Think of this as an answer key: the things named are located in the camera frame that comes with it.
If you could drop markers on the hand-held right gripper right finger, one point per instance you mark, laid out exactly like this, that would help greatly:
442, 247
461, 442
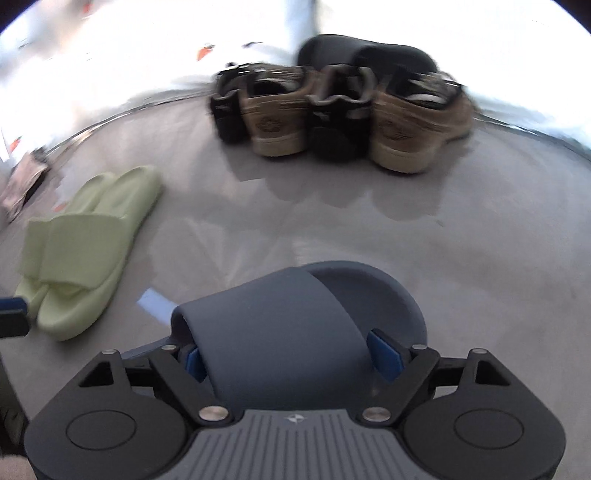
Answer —
383, 353

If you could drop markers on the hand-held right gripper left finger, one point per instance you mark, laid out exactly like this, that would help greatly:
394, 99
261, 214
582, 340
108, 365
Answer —
194, 363

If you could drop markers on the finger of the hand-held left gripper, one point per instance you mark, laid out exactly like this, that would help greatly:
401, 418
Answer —
11, 305

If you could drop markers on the green slide slipper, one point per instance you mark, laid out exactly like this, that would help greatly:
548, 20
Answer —
41, 244
92, 249

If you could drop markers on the grey slide slipper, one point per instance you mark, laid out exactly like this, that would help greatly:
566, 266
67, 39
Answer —
369, 50
286, 332

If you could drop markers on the tan and white sneaker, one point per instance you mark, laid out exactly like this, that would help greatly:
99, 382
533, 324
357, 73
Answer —
277, 115
415, 134

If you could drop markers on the black sneaker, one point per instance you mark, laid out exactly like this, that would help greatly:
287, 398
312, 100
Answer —
339, 124
226, 110

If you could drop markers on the white printed plastic curtain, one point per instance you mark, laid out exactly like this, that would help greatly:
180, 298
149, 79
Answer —
138, 50

